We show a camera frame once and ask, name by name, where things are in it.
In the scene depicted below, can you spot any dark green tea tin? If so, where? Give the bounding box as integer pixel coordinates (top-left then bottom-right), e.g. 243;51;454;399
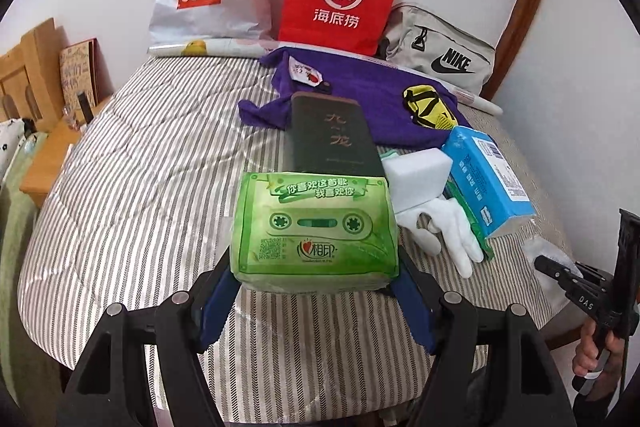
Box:
284;91;385;176

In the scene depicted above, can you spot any wooden headboard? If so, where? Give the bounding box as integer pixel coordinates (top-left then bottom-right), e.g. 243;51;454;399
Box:
0;17;64;132

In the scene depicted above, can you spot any purple towel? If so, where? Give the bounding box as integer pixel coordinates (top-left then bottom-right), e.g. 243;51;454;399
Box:
238;46;471;150

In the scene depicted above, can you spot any white mint work glove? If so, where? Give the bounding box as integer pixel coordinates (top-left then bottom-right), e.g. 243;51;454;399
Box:
380;147;485;280

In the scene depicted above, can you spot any person's right hand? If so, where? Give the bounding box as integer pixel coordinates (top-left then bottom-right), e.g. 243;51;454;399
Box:
573;317;626;387

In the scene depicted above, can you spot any white spotted pillow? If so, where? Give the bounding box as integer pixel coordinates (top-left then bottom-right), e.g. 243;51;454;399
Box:
0;118;25;179

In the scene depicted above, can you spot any brown patterned notebook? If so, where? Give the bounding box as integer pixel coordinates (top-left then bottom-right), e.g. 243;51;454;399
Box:
58;39;99;109

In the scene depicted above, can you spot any grey Nike pouch bag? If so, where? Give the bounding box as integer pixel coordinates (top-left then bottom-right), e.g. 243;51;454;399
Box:
378;2;496;95

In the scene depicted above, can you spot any white tomato sachet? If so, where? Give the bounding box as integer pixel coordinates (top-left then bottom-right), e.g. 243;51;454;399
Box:
288;56;323;88

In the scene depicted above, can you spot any brown wooden door frame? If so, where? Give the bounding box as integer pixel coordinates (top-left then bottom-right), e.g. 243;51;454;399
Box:
480;0;541;100

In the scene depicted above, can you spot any colourful patterned blanket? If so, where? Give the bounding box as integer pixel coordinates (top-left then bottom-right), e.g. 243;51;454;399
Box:
1;133;52;411

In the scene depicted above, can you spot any green tissue pack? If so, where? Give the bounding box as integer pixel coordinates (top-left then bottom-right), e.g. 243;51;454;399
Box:
230;172;399;294

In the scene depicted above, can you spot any wooden nightstand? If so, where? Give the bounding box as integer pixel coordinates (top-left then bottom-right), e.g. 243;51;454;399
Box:
20;119;80;209

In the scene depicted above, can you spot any rolled patterned paper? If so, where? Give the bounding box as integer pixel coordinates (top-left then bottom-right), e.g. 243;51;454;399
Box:
147;37;505;117

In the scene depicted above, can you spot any white sponge block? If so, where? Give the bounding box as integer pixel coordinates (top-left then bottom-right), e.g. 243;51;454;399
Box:
382;148;452;213

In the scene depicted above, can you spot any green snack packet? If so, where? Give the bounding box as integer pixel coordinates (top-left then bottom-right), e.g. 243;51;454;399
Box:
442;178;497;263

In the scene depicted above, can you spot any yellow black mesh pouch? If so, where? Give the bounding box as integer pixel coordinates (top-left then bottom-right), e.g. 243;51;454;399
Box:
402;84;458;130

